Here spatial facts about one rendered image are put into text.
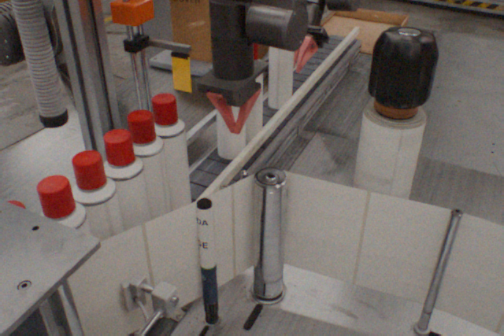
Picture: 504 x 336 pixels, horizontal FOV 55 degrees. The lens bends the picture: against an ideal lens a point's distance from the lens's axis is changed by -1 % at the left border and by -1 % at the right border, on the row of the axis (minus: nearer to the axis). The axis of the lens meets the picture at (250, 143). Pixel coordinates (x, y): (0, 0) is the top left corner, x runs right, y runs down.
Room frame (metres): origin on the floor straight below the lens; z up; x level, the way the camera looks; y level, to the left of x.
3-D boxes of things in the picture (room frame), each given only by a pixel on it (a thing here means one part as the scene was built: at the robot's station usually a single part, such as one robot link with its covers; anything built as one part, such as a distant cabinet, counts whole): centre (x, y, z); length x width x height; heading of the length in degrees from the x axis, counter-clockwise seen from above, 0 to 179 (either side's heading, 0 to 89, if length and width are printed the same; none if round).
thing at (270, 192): (0.43, -0.02, 0.97); 0.05 x 0.05 x 0.19
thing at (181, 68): (0.65, 0.10, 1.09); 0.03 x 0.01 x 0.06; 64
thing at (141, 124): (0.54, 0.14, 0.98); 0.05 x 0.05 x 0.20
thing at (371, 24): (1.54, -0.35, 0.85); 0.30 x 0.26 x 0.04; 154
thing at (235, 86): (0.63, 0.02, 1.12); 0.10 x 0.07 x 0.07; 154
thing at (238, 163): (0.89, -0.07, 0.91); 1.07 x 0.01 x 0.02; 154
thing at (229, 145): (0.76, 0.04, 0.98); 0.05 x 0.05 x 0.20
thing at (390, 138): (0.59, -0.20, 1.03); 0.09 x 0.09 x 0.30
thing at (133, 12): (0.66, 0.14, 1.05); 0.10 x 0.04 x 0.33; 64
